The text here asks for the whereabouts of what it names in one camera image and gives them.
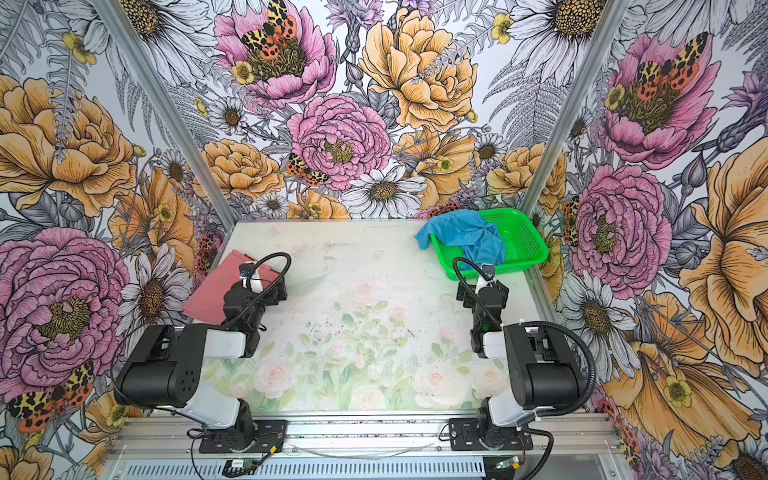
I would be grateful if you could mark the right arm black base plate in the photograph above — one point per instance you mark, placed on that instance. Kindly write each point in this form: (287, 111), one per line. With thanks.
(466, 434)

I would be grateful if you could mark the green plastic basket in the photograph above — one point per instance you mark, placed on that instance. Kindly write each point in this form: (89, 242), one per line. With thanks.
(525, 247)

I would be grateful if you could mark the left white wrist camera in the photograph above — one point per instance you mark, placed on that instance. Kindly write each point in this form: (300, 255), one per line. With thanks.
(249, 277)

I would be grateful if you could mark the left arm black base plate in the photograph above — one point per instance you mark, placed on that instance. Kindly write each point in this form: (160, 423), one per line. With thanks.
(260, 437)

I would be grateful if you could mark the folded red t shirt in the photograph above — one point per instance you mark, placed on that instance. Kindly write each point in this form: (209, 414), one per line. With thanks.
(220, 300)

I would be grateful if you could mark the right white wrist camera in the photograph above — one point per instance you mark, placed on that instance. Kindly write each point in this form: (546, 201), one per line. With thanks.
(486, 274)

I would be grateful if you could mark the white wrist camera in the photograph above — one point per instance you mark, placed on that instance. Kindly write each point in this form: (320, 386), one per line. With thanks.
(249, 277)
(486, 274)

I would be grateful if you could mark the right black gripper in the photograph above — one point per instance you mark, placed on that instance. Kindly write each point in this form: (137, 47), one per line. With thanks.
(483, 291)

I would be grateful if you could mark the right aluminium corner post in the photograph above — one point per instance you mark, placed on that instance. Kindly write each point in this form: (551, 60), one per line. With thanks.
(599, 48)

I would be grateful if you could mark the blue t shirt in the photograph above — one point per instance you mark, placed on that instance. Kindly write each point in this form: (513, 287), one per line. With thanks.
(479, 240)

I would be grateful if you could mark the small green circuit board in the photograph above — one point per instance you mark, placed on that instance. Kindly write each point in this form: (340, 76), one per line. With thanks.
(513, 462)

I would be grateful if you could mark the white slotted cable duct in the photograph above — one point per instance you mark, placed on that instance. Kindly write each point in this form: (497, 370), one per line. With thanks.
(466, 467)

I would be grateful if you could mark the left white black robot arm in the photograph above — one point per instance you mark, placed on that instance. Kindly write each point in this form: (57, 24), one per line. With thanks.
(164, 369)

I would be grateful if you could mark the left aluminium corner post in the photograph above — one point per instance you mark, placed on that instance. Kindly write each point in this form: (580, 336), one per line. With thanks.
(119, 26)

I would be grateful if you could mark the aluminium corner post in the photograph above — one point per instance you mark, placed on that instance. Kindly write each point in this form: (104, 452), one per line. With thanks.
(599, 48)
(119, 26)

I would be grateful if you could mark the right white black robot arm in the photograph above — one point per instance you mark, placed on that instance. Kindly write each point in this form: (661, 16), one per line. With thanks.
(550, 372)

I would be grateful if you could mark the aluminium front rail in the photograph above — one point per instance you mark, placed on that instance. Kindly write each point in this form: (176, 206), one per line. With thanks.
(356, 433)

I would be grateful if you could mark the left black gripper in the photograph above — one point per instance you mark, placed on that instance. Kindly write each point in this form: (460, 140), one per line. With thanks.
(264, 294)

